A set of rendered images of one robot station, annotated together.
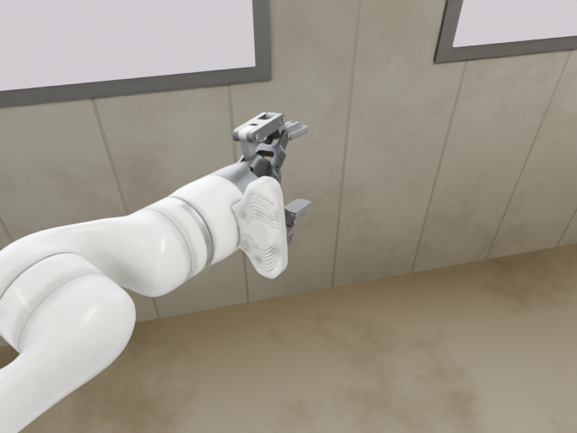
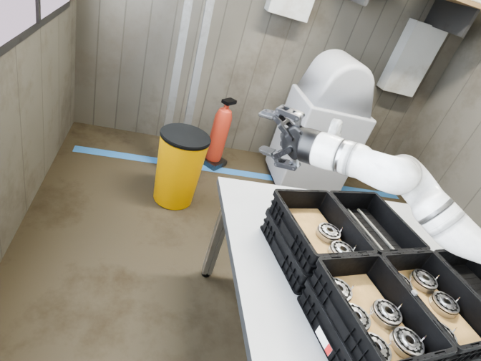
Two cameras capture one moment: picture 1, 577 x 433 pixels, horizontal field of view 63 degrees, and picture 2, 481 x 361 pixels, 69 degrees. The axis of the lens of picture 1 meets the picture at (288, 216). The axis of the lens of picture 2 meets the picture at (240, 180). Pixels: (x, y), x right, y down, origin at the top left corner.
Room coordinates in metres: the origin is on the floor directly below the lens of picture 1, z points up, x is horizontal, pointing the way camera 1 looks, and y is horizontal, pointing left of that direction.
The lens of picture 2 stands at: (0.55, 0.74, 1.72)
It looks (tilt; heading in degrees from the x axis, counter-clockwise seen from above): 32 degrees down; 264
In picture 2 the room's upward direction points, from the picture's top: 18 degrees clockwise
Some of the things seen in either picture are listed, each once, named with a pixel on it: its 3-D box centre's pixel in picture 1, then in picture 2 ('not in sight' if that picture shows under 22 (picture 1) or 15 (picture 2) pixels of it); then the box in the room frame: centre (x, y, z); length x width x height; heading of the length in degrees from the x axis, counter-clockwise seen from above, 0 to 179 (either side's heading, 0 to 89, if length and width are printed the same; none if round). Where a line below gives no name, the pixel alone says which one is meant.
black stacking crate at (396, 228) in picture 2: not in sight; (371, 228); (-0.24, -0.54, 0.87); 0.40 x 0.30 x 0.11; 112
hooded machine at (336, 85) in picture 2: not in sight; (323, 127); (-0.36, -2.29, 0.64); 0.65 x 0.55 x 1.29; 13
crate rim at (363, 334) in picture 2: not in sight; (381, 302); (-0.11, -0.05, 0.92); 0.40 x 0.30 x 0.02; 112
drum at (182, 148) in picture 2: not in sight; (179, 168); (0.77, -1.52, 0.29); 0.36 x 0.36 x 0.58
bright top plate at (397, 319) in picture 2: not in sight; (388, 311); (-0.18, -0.08, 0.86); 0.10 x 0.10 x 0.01
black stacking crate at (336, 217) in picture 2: not in sight; (317, 229); (0.04, -0.42, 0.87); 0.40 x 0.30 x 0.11; 112
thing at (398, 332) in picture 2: not in sight; (409, 340); (-0.22, 0.03, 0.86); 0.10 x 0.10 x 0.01
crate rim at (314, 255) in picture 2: not in sight; (321, 220); (0.04, -0.42, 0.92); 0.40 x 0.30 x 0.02; 112
